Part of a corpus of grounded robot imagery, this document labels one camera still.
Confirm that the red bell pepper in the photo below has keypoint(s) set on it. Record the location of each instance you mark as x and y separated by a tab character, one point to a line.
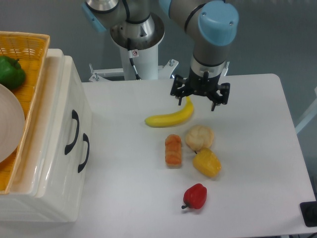
195	197

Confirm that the yellow banana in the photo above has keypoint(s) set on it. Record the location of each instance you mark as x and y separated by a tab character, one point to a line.
173	119

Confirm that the yellow bell pepper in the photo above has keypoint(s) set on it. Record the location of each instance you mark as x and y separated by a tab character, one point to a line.
207	163

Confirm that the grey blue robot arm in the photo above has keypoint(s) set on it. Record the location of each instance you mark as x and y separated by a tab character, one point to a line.
103	5

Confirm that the black lower drawer handle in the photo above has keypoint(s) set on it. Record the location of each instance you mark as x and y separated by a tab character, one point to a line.
85	153

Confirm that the black device at edge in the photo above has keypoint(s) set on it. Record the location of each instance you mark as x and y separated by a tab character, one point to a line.
309	213

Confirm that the beige round plate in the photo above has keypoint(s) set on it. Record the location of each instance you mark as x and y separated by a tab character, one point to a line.
11	122

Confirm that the orange croissant bread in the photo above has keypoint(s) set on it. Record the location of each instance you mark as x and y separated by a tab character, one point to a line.
173	152

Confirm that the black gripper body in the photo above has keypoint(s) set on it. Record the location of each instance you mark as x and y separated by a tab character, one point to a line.
202	85

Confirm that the white metal frame right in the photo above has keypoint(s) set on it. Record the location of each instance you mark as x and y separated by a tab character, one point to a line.
306	117

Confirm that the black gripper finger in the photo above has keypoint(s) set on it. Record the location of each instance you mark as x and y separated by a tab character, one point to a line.
181	88
219	95

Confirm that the round cream bread roll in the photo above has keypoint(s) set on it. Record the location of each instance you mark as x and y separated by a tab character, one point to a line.
199	137

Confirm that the yellow woven basket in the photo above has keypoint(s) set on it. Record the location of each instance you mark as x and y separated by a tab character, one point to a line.
31	49

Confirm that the white drawer cabinet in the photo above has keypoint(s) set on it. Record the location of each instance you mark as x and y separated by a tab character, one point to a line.
21	203

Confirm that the green bell pepper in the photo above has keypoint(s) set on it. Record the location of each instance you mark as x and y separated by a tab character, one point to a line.
12	75

